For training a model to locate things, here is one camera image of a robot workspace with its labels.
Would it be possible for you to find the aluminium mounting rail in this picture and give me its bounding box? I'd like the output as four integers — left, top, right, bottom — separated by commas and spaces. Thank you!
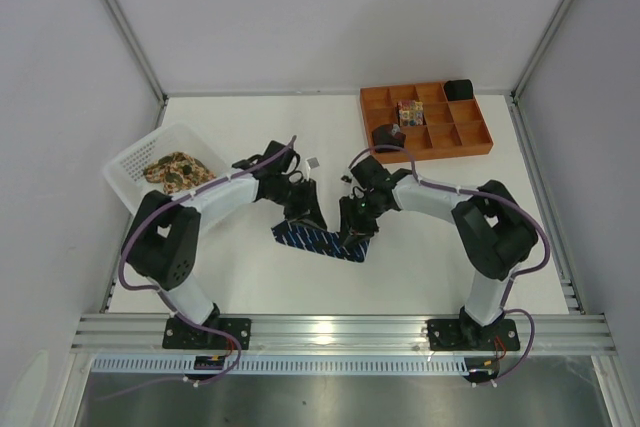
71, 313, 617, 356

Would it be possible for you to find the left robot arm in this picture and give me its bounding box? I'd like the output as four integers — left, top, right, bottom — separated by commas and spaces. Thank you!
118, 140, 327, 332

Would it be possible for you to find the wooden compartment tray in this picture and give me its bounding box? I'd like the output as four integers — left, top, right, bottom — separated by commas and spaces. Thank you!
360, 81, 494, 164

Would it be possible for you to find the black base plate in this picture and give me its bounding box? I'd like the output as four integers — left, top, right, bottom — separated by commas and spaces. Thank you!
426, 318, 521, 352
162, 317, 252, 350

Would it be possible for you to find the black rolled tie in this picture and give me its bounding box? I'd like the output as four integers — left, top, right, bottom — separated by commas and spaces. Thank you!
443, 79, 474, 102

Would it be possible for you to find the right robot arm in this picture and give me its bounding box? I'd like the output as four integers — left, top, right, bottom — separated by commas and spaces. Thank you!
339, 156, 539, 346

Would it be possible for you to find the floral patterned tie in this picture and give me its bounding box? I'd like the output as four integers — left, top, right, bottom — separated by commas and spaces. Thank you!
143, 151, 215, 195

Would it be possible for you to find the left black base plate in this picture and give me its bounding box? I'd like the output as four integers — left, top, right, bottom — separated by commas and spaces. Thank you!
162, 317, 252, 350

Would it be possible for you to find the colourful rolled tie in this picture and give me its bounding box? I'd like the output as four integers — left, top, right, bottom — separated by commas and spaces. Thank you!
396, 100, 424, 127

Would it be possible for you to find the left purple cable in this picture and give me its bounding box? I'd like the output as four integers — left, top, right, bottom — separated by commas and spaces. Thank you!
92, 134, 299, 401

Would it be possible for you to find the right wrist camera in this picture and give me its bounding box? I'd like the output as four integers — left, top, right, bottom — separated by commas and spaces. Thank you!
341, 156, 391, 191

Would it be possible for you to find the dark maroon rolled tie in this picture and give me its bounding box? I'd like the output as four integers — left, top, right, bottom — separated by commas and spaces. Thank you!
372, 124, 406, 153

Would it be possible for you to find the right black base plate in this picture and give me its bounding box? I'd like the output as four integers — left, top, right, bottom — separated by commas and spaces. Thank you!
426, 318, 521, 352

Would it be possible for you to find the navy striped tie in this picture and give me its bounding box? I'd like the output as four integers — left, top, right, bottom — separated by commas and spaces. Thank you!
271, 221, 370, 263

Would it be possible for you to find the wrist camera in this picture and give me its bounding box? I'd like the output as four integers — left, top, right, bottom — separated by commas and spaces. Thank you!
341, 156, 391, 191
232, 140, 320, 184

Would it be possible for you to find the white plastic basket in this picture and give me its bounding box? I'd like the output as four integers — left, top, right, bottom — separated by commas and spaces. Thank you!
103, 121, 230, 214

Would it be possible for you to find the white slotted cable duct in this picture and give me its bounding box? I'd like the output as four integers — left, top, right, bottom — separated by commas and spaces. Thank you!
91, 354, 469, 376

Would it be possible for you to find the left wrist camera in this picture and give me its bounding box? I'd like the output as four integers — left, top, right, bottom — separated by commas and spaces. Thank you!
232, 140, 320, 184

